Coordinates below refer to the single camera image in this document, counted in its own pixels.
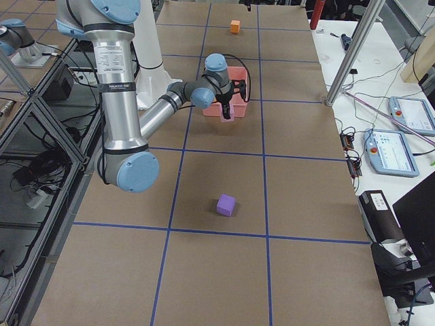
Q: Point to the orange foam block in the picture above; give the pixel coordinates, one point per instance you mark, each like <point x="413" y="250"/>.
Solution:
<point x="235" y="26"/>

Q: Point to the near teach pendant tablet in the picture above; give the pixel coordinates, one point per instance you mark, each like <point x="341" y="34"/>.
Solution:
<point x="389" y="153"/>

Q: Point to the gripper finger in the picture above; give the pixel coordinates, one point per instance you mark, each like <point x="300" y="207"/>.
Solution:
<point x="224" y="111"/>
<point x="229" y="112"/>

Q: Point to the far teach pendant tablet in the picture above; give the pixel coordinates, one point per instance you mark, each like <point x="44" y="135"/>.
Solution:
<point x="413" y="113"/>

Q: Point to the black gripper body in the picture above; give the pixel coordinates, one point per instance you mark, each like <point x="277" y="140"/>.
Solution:
<point x="223" y="99"/>

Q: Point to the aluminium frame post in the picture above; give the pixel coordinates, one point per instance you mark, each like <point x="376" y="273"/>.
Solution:
<point x="360" y="34"/>

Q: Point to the black box device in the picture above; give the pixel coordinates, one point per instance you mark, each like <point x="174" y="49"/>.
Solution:
<point x="378" y="217"/>

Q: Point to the teach pendant tablet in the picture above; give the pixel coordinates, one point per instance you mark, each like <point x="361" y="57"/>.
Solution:
<point x="389" y="153"/>
<point x="413" y="113"/>

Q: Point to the purple foam block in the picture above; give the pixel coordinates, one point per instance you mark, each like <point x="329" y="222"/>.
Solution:
<point x="225" y="205"/>

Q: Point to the metal rod green tip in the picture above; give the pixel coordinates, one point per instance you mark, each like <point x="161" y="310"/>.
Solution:
<point x="390" y="118"/>

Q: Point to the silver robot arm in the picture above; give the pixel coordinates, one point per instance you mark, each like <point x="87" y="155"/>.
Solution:
<point x="125" y="160"/>
<point x="14" y="36"/>

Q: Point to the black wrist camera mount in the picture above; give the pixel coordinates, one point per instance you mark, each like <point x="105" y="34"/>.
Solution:
<point x="240" y="87"/>

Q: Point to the black monitor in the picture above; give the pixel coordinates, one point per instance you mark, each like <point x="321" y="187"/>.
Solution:
<point x="415" y="214"/>

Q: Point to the pink foam block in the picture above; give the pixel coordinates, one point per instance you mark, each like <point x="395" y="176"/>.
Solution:
<point x="227" y="115"/>

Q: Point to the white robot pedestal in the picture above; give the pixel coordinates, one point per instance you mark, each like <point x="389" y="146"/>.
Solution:
<point x="152" y="79"/>

